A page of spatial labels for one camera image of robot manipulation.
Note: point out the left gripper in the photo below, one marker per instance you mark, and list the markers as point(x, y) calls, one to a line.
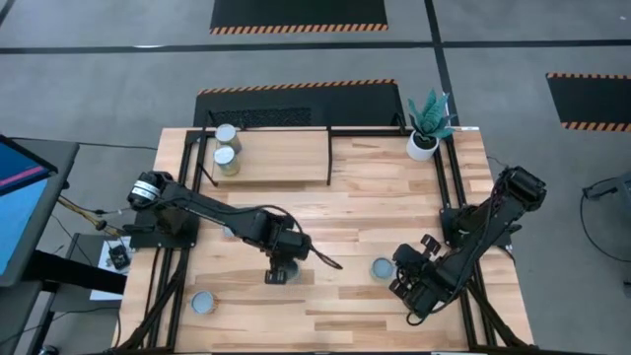
point(291, 244)

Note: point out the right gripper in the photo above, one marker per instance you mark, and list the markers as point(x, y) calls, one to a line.
point(426, 283)

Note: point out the orange label tin can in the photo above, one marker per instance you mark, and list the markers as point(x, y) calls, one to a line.
point(382, 268)

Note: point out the silver lid tin can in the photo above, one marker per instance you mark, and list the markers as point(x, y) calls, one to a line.
point(228, 232)
point(203, 302)

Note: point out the glass jar with green contents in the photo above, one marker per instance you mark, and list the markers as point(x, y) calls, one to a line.
point(226, 157)

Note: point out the green dotted label tin can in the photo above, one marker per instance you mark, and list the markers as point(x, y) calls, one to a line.
point(226, 133)

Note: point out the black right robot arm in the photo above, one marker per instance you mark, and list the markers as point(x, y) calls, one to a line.
point(493, 212)

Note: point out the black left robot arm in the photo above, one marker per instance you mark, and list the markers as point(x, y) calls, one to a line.
point(207, 207)

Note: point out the potted plant white pot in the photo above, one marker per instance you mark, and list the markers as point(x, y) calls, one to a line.
point(423, 148)

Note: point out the small black device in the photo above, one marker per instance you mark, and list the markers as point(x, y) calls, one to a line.
point(119, 256)

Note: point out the white paper sheet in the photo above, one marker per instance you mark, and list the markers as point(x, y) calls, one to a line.
point(103, 286)

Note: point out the black mat with mesh patch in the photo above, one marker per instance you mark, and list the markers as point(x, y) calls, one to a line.
point(345, 108)

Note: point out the black mat two striped edges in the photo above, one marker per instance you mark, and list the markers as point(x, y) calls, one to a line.
point(591, 101)

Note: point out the monitor with blue screen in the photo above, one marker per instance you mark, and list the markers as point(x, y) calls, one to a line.
point(20, 212)

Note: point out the black mat orange striped edge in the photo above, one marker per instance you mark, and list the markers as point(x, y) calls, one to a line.
point(296, 12)

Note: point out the black aluminium rig frame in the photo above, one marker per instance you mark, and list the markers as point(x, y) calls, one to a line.
point(446, 172)

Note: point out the wooden shelf black frame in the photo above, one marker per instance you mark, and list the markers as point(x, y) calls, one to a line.
point(281, 158)

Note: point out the black curved table bracket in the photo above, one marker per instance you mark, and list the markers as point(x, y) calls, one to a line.
point(399, 120)

